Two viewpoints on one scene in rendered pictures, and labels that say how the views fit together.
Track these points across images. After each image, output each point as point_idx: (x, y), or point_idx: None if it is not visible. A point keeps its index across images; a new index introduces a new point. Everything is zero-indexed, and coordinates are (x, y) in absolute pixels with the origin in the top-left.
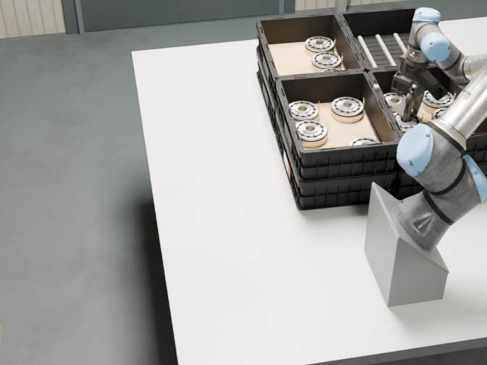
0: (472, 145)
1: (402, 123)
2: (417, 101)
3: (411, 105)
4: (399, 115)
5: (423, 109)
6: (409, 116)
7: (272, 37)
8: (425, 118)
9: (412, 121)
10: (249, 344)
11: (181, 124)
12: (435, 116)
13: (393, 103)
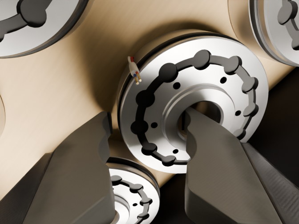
0: None
1: (234, 114)
2: (111, 181)
3: (243, 182)
4: (174, 154)
5: (5, 122)
6: (205, 124)
7: None
8: (50, 78)
9: (196, 91)
10: None
11: None
12: (34, 15)
13: (126, 207)
